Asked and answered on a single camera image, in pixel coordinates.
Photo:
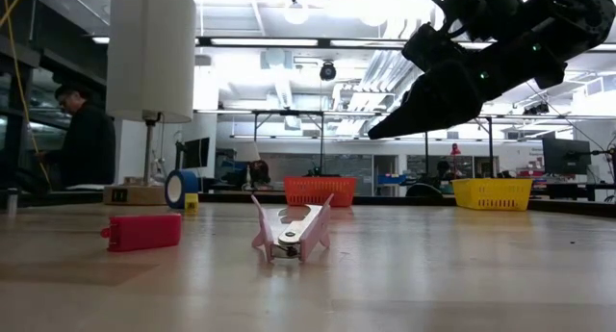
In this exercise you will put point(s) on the white lamp with wooden base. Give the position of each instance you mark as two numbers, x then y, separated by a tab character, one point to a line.
149	58

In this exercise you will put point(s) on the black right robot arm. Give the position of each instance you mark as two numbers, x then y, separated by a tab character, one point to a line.
577	19

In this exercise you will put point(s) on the dark blue tape roll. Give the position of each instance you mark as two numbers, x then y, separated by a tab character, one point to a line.
185	187

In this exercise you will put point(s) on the long ceiling light strip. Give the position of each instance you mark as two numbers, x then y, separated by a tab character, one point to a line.
264	42

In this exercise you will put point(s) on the orange plastic basket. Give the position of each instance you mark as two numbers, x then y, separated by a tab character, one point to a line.
298	190

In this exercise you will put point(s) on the large black monitor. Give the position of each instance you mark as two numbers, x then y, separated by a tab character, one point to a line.
567	156

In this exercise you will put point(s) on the round pendant light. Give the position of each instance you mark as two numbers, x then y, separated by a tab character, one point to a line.
296	12

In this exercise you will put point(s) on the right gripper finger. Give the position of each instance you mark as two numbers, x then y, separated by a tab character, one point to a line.
433	106

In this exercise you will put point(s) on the small red stapler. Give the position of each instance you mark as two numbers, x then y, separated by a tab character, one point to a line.
144	232

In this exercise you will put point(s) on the yellow plastic basket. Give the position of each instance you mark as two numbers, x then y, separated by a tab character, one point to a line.
491	195

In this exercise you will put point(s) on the black aluminium table frame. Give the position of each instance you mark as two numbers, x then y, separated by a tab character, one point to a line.
385	200

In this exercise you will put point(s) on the black metal rack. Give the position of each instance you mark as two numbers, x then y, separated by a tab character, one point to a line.
289	112

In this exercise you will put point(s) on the grey metal post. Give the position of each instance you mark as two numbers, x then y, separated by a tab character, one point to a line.
12	202

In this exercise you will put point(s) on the pink staple remover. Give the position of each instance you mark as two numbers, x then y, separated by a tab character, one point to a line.
289	238

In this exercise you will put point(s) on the person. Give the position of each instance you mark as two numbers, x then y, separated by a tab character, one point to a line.
82	144
260	172
444	168

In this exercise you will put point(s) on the small yellow stapler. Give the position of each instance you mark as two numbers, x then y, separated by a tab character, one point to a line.
191	204

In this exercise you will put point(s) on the black dome ceiling camera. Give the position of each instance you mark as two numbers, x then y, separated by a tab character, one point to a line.
328	71

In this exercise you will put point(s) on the black monitor on arm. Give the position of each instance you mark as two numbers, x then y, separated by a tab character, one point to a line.
198	153

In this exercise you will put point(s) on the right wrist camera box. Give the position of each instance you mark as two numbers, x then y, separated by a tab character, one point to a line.
481	9

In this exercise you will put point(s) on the small white desk lamp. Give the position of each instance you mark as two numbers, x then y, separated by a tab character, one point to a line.
248	151

